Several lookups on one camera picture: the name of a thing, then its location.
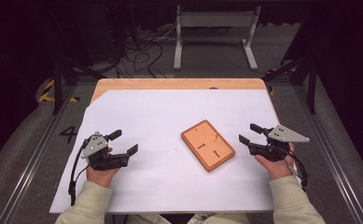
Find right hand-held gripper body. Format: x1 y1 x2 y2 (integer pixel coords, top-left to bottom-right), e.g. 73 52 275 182
247 124 311 162

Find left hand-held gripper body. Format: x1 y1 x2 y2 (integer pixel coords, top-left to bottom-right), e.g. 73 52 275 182
80 131 131 172

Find wooden photo frame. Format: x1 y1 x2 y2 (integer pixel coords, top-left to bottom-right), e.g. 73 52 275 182
180 119 237 173

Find person's left hand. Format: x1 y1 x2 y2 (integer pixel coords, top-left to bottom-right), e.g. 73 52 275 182
85 147 121 189

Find person's right hand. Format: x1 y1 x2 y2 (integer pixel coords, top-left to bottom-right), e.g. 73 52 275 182
254 142 296 181

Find white paper sheet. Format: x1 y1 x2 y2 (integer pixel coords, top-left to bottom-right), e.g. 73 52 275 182
49 89 280 215

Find black metal stand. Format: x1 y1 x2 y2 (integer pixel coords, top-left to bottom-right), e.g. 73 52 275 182
261 52 319 116
49 55 106 116

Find person's legs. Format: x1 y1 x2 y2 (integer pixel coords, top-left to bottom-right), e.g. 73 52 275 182
129 212 252 224

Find grey metal stand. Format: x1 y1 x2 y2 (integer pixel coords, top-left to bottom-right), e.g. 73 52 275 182
173 4 262 71

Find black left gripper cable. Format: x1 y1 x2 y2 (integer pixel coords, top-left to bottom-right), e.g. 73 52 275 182
67 139 91 207

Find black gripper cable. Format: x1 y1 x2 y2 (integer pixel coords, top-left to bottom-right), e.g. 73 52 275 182
280 145 310 189
67 139 91 207

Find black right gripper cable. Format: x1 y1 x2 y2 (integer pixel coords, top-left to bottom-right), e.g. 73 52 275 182
280 145 310 189

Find aluminium floor rail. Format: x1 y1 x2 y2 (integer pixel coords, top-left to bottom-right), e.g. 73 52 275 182
294 83 363 224
0 83 77 224

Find tangle of black floor cables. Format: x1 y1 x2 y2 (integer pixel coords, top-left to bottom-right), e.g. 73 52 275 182
105 24 177 78

